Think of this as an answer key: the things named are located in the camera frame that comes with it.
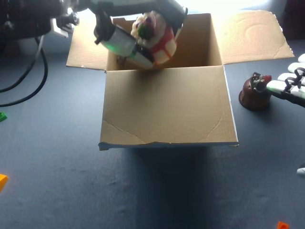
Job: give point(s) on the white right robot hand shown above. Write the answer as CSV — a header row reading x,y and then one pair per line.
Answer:
x,y
297,83

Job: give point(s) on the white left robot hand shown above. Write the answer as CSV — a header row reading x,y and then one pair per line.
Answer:
x,y
124,43

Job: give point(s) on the red white round toy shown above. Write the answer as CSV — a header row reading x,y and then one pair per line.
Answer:
x,y
164,47

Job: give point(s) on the brown bell-shaped toy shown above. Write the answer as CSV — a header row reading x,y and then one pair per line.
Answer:
x,y
255,96

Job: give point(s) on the cardboard box with flaps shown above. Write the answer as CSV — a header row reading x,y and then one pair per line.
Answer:
x,y
166,102

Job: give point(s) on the white backdrop cloth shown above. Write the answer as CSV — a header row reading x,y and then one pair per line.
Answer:
x,y
226,4

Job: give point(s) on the green toy block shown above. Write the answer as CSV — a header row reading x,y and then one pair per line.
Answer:
x,y
3,117

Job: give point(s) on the orange flat toy block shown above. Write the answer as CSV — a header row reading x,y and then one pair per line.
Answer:
x,y
283,225

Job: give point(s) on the grey table cloth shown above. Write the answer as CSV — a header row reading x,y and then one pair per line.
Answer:
x,y
59,179

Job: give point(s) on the yellow-orange toy block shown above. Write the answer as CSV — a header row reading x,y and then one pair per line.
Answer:
x,y
3,182

